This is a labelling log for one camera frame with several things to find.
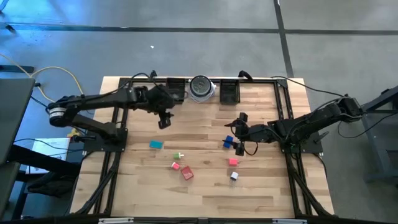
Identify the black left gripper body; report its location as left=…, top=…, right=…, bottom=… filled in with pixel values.
left=142, top=85, right=175, bottom=130

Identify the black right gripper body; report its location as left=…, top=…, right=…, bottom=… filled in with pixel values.
left=235, top=112, right=270, bottom=156

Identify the red multiport charger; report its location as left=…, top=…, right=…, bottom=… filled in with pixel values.
left=180, top=166, right=195, bottom=181

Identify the black mesh basket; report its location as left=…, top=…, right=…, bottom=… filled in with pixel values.
left=166, top=77, right=187, bottom=105
left=219, top=79, right=241, bottom=105

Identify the white paper box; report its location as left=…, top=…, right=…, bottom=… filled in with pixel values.
left=25, top=138, right=71, bottom=175

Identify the dark metal stand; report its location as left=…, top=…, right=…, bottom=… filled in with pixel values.
left=341, top=85, right=398, bottom=184

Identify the black cloth bundle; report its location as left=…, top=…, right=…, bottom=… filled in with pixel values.
left=26, top=170, right=78, bottom=198

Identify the grey desk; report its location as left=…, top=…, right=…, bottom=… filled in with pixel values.
left=0, top=77, right=35, bottom=215

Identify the black floor bar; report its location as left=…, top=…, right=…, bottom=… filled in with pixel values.
left=0, top=64, right=35, bottom=74

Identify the thin black cable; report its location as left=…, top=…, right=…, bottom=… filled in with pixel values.
left=271, top=75, right=348, bottom=99

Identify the yellow extension cable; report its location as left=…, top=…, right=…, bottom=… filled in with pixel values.
left=0, top=52, right=85, bottom=138

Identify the silver bracket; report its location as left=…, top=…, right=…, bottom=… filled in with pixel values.
left=272, top=218, right=308, bottom=224
left=98, top=217, right=134, bottom=224

